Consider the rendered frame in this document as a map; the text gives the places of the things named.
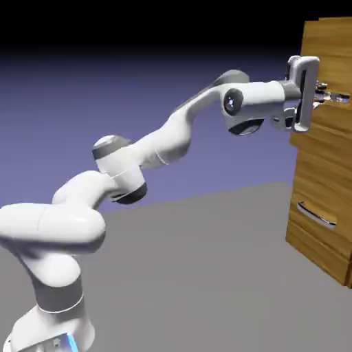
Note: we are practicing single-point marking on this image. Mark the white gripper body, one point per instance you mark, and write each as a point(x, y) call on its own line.
point(309, 82)

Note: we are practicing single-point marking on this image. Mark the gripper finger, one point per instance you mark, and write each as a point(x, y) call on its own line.
point(319, 102)
point(321, 85)

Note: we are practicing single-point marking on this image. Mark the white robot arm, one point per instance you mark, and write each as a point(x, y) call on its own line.
point(170, 140)

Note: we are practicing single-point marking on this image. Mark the wood drawer front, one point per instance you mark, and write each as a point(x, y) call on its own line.
point(316, 250)
point(334, 55)
point(324, 181)

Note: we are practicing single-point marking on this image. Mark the light wood cabinet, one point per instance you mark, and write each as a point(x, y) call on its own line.
point(324, 176)

